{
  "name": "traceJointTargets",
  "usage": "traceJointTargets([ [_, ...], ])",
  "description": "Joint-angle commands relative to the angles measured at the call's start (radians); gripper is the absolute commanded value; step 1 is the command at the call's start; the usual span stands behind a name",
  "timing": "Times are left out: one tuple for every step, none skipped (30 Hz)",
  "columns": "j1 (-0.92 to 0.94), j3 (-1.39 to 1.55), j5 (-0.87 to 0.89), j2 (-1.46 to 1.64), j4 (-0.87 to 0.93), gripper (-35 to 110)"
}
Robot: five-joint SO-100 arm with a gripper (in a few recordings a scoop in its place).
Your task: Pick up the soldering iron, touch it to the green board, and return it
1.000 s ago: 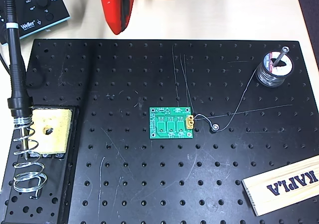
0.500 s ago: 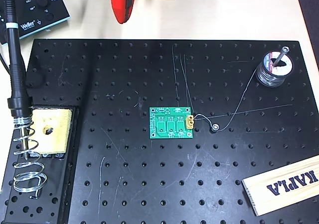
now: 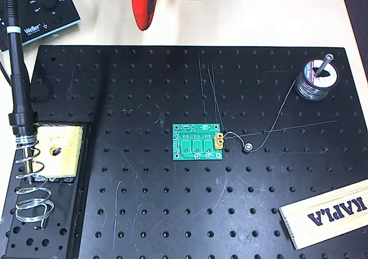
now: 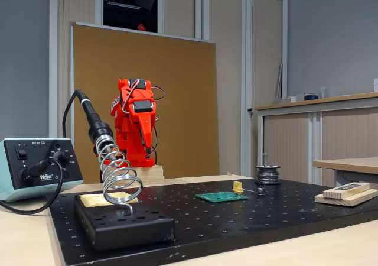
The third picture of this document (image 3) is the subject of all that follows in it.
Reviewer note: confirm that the small round metal screw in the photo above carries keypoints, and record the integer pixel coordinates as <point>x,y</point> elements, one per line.
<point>248,147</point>

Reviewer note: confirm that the black soldering iron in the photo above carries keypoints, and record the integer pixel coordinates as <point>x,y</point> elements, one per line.
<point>18,77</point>

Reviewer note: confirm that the yellow cleaning sponge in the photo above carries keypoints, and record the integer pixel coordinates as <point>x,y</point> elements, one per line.
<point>66,155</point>

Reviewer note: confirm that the metal bolt post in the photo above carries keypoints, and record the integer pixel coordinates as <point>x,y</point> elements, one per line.
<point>325,64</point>

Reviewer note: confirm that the metal spring iron holder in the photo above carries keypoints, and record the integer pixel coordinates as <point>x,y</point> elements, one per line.
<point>23,123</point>

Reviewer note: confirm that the black perforated breadboard plate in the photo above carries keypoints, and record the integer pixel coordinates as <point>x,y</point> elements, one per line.
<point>172,213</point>

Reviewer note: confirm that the wooden plank printed KAPLA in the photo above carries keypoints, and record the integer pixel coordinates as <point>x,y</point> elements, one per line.
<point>299,221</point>

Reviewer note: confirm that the yellow power connector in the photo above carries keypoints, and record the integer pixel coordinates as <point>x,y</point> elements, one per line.
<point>218,145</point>

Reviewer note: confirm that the teal Weller soldering station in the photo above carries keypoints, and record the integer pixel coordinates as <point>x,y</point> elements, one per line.
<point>43,8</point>

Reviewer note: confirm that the green circuit board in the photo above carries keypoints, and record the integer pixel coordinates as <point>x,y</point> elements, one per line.
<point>176,144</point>

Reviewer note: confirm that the black soldering stand base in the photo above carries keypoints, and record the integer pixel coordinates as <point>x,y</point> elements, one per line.
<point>57,227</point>

